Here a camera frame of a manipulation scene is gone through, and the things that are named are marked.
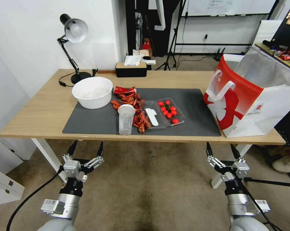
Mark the dark grey table mat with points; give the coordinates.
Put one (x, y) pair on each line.
(195, 115)

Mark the black wall charger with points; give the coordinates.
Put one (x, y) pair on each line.
(206, 36)

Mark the black desk lamp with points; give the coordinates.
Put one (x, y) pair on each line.
(76, 29)

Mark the clear disposable takeout box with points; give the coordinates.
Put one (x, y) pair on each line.
(148, 106)

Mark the wooden side table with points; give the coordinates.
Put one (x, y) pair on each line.
(265, 48)

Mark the white label sticker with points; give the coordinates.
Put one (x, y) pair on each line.
(152, 118)

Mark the white cabinet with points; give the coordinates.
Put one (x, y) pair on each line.
(2, 173)

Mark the white whiteboard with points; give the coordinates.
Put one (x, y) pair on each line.
(231, 7)

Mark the black tissue box wooden lid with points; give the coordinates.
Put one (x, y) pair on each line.
(131, 71)

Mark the white shoe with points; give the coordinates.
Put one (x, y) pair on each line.
(285, 165)

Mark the white tissue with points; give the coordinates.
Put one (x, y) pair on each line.
(132, 60)

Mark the red box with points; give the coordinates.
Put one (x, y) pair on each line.
(146, 45)

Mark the red white delivery bag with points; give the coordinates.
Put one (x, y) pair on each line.
(231, 101)

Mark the dark monitor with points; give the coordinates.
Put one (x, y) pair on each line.
(288, 26)

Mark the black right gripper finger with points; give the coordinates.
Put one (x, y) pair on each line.
(209, 150)
(236, 152)

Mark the red snack packet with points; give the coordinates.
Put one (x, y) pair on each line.
(286, 57)

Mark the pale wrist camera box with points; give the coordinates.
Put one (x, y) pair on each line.
(241, 169)
(71, 168)

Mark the red crayfish shell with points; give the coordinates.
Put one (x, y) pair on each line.
(115, 104)
(125, 97)
(142, 104)
(137, 97)
(140, 116)
(141, 126)

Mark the white tissue pack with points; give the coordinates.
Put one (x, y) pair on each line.
(150, 62)

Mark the white paper bowl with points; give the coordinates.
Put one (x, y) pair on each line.
(94, 98)

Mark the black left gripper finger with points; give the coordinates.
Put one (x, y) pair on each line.
(72, 148)
(100, 150)

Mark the black router with antennas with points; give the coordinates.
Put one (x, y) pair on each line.
(218, 55)

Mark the black tripod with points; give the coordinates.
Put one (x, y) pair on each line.
(173, 38)

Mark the black tripod leg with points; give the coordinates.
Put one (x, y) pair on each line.
(272, 181)

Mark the clear plastic cup with lid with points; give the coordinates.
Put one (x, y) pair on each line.
(125, 120)

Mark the black whiteboard stand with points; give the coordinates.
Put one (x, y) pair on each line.
(207, 44)

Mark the crushed red soda can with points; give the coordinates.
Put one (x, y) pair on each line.
(123, 90)

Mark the wooden table with white legs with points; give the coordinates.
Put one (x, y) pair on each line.
(38, 108)

